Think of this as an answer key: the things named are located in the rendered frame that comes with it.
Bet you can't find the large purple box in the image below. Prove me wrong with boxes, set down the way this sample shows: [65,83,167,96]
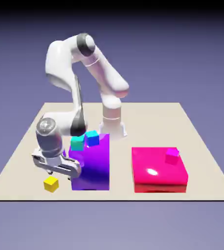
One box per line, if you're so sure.
[62,133,110,191]

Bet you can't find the small teal cube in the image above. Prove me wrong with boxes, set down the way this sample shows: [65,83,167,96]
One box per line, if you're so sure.
[70,134,85,152]

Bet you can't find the large pink box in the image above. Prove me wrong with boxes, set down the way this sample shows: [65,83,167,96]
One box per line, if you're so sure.
[131,147,189,193]

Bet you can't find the small yellow cube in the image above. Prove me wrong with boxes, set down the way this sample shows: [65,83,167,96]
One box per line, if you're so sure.
[43,176,59,193]

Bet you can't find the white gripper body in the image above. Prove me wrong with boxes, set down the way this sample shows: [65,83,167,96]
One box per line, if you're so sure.
[31,148,82,179]

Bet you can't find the small blue cube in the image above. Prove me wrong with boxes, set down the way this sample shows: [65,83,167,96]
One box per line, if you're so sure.
[84,130,100,147]

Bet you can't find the small magenta cube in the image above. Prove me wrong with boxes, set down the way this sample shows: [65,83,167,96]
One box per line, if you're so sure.
[164,147,180,166]

